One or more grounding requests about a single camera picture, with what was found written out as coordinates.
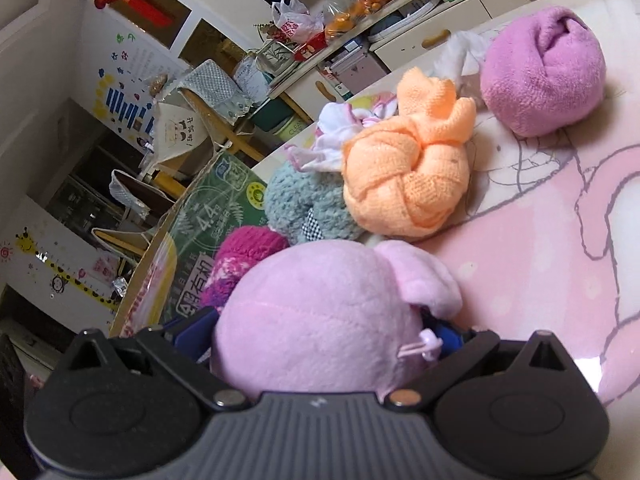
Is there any bag of large oranges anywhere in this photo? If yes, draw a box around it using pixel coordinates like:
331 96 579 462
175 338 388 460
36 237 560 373
325 0 368 41

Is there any magenta knit hat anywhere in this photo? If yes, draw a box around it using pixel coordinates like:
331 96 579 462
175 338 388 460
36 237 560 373
200 225 291 311

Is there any red flat box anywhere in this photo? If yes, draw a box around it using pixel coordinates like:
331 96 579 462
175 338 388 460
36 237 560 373
292 32 328 61

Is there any purple rolled towel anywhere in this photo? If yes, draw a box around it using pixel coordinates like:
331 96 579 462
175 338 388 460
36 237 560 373
480 6 607 137

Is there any dark chair with lace cover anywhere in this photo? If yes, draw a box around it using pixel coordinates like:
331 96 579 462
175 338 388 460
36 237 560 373
92 170 166 261

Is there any white floral cloth pink trim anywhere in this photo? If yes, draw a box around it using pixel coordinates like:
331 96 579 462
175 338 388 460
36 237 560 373
285 92 401 172

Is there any pink metal case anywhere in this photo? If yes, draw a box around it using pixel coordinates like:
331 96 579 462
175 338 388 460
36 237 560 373
330 52 388 95

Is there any wall poster with blue bars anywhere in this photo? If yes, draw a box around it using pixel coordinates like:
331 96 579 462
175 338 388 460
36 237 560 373
82 10 191 146

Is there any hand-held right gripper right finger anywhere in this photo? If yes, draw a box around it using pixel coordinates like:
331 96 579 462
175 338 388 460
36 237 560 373
382 320 583 411

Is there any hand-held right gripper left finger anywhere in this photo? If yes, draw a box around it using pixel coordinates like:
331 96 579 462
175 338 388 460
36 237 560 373
65 305 248 411

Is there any stack of white trays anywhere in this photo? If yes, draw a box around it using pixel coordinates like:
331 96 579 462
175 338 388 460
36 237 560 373
370 10 406 41

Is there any green storage box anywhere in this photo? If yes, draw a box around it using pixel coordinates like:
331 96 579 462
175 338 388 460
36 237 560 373
250 97 296 131

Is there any wooden chair with lace cover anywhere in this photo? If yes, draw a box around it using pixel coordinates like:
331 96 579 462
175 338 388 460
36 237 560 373
175 60 266 161

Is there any beige tote bag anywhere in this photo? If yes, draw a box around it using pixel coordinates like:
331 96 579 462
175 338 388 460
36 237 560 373
145 102 221 181

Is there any white fluffy cloth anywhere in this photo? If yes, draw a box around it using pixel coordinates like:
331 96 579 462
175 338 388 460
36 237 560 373
432 30 488 86

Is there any cream television cabinet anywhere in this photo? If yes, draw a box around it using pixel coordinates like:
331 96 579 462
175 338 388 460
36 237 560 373
267 0 596 126

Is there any pink printed blanket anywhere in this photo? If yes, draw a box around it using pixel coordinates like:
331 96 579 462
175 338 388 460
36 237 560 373
250 0 640 406

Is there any white plastic bag red print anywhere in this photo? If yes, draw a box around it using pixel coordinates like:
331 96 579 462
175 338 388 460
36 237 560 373
271 0 326 46

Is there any orange knotted towel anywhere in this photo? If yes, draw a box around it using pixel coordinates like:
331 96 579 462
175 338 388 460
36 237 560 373
342 67 478 238

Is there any red long box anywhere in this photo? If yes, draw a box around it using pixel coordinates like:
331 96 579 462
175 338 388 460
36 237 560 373
122 0 176 31

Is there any teal fuzzy knit item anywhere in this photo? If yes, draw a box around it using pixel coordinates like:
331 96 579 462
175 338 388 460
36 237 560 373
263 160 367 247

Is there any giraffe wall sticker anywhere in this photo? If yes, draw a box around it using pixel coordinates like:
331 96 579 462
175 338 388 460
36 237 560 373
0 227 126 311

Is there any pink plush toy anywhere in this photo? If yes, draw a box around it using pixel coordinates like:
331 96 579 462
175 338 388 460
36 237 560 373
214 240 463 397

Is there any milk carton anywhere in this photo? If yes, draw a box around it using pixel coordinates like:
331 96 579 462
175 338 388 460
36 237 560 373
320 67 353 101

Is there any cardboard box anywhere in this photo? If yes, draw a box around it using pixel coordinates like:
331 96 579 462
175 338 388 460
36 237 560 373
107 152 271 341

